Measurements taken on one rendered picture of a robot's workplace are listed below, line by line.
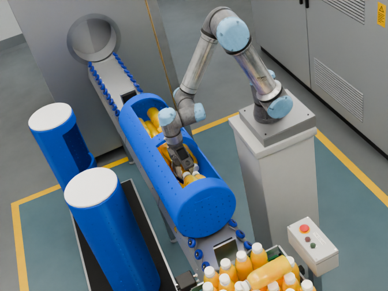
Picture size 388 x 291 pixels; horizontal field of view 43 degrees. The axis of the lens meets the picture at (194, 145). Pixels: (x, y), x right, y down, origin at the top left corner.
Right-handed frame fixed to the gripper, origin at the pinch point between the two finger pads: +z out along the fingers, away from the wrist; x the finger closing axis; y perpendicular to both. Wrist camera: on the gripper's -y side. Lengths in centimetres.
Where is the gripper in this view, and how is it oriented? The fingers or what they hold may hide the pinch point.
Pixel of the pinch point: (186, 175)
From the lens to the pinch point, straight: 223.8
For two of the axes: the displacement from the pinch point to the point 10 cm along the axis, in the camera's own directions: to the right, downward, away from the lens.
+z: 2.1, 7.5, 6.3
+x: -9.0, 4.1, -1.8
